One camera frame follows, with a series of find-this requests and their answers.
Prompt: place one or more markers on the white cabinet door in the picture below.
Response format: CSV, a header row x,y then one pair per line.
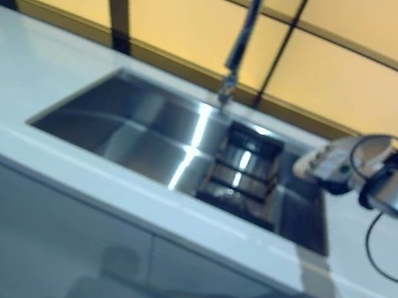
x,y
202,280
40,230

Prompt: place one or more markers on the yellow backlit window wall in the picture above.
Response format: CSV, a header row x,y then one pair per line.
x,y
346,66

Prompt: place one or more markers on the black dish rack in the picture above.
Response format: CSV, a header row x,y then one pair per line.
x,y
242,163

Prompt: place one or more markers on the stainless steel sink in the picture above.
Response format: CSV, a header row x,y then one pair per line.
x,y
120,122

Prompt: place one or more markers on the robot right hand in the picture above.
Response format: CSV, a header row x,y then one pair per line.
x,y
327,168

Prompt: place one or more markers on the chrome kitchen faucet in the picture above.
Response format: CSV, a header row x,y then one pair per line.
x,y
244,32

